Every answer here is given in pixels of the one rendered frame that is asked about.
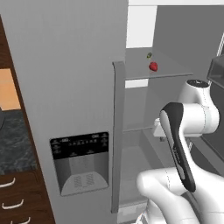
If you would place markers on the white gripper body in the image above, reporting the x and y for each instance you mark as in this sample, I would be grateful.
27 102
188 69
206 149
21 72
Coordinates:
157 128

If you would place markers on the small green food item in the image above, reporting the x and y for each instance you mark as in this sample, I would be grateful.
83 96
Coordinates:
149 54

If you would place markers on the dark wooden drawer cabinet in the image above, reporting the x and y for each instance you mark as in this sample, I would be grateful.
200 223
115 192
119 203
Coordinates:
20 192

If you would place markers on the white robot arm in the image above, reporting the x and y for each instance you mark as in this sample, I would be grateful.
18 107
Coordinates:
201 116

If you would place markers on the grey fridge door with dispenser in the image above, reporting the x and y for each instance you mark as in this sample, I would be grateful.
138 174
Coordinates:
64 87

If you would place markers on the grey fridge interior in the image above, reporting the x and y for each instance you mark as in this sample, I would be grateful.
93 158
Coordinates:
175 35

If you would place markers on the red strawberry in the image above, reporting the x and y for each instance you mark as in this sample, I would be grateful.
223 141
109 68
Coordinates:
153 66

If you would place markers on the glass fridge shelf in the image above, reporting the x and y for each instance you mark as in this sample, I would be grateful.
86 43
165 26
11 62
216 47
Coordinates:
163 68

